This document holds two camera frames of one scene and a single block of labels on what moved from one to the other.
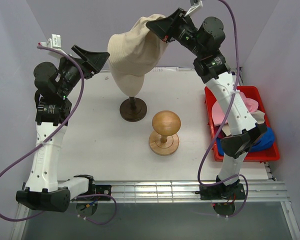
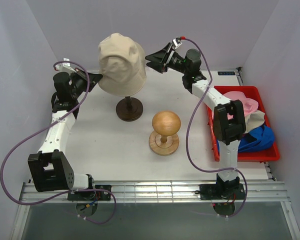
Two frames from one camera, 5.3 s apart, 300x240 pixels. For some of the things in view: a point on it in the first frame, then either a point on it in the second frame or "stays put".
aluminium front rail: (175, 191) stays put
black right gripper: (176, 23) to (167, 59)
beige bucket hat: (138, 50) to (121, 62)
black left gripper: (79, 61) to (84, 78)
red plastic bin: (270, 154) stays put
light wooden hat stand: (164, 140) stays put
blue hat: (265, 141) stays put
